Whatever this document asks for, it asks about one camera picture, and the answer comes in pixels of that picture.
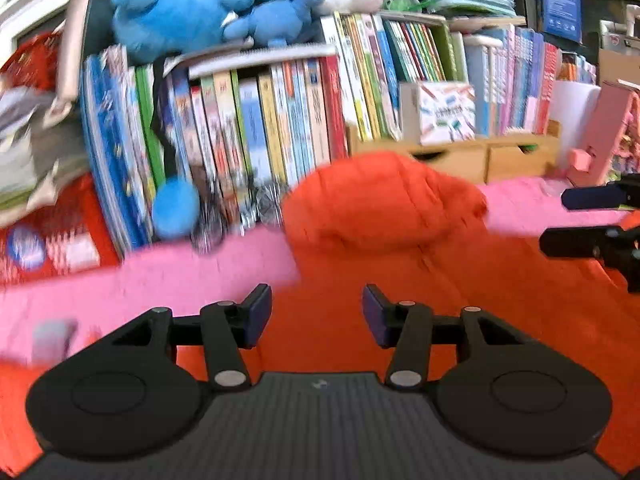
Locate orange puffer jacket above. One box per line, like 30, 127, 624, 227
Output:
0, 148, 640, 478

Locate black binder clips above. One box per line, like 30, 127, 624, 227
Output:
190, 180, 290, 255

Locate blue plush ball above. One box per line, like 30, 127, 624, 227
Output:
152, 177, 200, 240

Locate wooden drawer organizer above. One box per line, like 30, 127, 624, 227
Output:
347, 125, 561, 184

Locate pink bunny towel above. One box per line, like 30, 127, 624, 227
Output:
1, 178, 625, 364

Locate red plastic basket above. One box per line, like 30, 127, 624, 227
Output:
1, 32, 119, 287

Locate white label paper box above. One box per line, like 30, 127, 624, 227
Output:
399, 81, 475, 146

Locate stack of papers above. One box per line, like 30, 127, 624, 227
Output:
1, 87, 89, 228

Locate small blue plush toy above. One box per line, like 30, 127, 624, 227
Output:
222, 0, 324, 48

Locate large blue plush toy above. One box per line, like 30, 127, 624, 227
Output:
111, 0, 255, 64

